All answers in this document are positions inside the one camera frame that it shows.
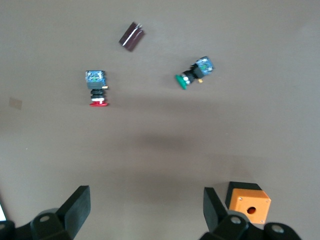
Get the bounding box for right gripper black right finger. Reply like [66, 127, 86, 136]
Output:
[199, 187, 303, 240]

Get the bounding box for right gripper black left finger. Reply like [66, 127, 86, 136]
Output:
[0, 185, 91, 240]

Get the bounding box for red push button switch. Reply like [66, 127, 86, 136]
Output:
[84, 70, 110, 108]

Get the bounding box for dark red rectangular component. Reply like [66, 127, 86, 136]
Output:
[118, 21, 146, 53]

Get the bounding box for orange black button enclosure box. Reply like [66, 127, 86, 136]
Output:
[224, 181, 272, 225]

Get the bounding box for green push button switch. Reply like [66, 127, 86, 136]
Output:
[174, 56, 216, 91]

